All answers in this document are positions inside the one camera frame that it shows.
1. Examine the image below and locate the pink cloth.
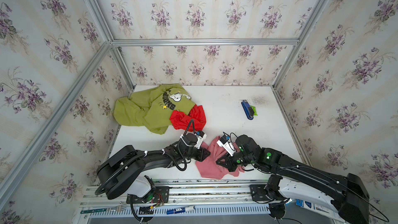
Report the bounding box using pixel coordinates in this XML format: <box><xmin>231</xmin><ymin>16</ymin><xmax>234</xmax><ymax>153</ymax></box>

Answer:
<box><xmin>195</xmin><ymin>136</ymin><xmax>244</xmax><ymax>179</ymax></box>

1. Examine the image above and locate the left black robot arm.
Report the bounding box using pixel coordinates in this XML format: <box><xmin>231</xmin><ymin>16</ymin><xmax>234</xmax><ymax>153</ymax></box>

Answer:
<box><xmin>94</xmin><ymin>120</ymin><xmax>211</xmax><ymax>200</ymax></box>

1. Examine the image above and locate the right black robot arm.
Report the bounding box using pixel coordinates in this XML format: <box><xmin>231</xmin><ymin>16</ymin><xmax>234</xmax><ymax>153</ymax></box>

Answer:
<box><xmin>216</xmin><ymin>134</ymin><xmax>389</xmax><ymax>224</ymax></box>

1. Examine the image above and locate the red cloth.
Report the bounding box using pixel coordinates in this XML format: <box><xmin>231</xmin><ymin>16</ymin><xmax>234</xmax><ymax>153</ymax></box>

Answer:
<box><xmin>170</xmin><ymin>105</ymin><xmax>206</xmax><ymax>132</ymax></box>

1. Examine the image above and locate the blue stapler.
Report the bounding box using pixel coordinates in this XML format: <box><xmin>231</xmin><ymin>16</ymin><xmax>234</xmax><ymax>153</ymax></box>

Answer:
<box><xmin>241</xmin><ymin>100</ymin><xmax>255</xmax><ymax>120</ymax></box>

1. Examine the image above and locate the small green object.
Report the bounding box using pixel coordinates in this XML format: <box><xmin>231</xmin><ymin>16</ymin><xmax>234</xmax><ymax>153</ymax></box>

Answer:
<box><xmin>251</xmin><ymin>106</ymin><xmax>258</xmax><ymax>116</ymax></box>

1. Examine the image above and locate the blue white marker pen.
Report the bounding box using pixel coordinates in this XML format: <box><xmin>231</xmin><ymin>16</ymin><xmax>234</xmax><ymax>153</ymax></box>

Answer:
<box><xmin>166</xmin><ymin>205</ymin><xmax>195</xmax><ymax>215</ymax></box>

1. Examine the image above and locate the green printed t-shirt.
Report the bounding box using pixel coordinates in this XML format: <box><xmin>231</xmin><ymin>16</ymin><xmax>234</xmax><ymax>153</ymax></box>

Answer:
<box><xmin>113</xmin><ymin>84</ymin><xmax>196</xmax><ymax>135</ymax></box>

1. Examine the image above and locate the white blue cardboard box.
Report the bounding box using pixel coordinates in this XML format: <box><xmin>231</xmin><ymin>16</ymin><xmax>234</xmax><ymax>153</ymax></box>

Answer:
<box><xmin>296</xmin><ymin>196</ymin><xmax>347</xmax><ymax>224</ymax></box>

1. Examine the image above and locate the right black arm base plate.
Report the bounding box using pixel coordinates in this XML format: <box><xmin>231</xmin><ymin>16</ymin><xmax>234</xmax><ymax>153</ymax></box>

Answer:
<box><xmin>249</xmin><ymin>184</ymin><xmax>290</xmax><ymax>204</ymax></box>

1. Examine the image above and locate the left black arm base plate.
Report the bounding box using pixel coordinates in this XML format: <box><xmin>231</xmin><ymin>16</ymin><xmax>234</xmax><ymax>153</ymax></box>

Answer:
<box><xmin>126</xmin><ymin>186</ymin><xmax>170</xmax><ymax>204</ymax></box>

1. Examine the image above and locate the white slotted cable duct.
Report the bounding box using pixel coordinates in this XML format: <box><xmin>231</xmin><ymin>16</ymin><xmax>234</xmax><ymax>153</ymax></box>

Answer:
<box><xmin>85</xmin><ymin>204</ymin><xmax>271</xmax><ymax>218</ymax></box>

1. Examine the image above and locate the aluminium mounting rail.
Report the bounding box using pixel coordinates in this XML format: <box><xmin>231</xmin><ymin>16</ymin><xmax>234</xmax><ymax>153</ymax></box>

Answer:
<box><xmin>79</xmin><ymin>178</ymin><xmax>338</xmax><ymax>207</ymax></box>

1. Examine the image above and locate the green handled tool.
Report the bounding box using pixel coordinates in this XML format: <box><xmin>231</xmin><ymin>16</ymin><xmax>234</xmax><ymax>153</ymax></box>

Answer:
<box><xmin>80</xmin><ymin>208</ymin><xmax>107</xmax><ymax>214</ymax></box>

